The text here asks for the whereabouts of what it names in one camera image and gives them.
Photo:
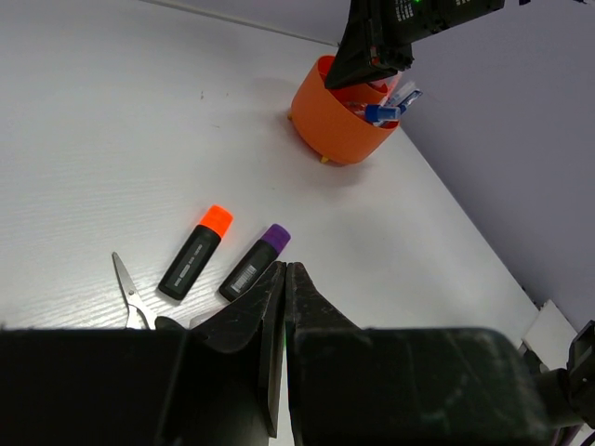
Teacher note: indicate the purple cap highlighter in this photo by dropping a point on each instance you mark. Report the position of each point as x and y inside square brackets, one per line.
[255, 262]

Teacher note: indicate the yellow cap translucent highlighter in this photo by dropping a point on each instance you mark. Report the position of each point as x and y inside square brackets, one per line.
[200, 319]

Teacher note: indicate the orange round organizer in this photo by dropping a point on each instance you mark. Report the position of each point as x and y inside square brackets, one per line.
[326, 124]

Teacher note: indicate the green cap highlighter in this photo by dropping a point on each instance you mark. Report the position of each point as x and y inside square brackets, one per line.
[284, 339]

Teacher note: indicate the blue cap glue bottle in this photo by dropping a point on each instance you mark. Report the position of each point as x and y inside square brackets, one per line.
[377, 115]

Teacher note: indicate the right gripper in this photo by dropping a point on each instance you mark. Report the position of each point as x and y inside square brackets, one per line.
[379, 35]

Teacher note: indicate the pink gel pen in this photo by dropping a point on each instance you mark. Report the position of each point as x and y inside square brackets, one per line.
[387, 85]

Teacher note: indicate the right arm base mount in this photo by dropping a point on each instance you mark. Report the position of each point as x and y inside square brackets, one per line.
[561, 361]

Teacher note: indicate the blue gel pen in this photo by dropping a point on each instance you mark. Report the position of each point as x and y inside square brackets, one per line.
[398, 94]
[403, 102]

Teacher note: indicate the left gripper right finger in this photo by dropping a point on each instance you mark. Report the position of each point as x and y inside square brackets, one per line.
[324, 366]

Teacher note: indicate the orange cap highlighter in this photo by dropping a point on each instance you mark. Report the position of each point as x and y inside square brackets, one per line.
[195, 253]

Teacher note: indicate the black handled scissors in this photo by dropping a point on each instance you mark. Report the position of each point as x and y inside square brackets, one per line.
[139, 316]

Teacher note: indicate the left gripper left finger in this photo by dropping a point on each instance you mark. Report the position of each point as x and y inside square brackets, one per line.
[237, 359]

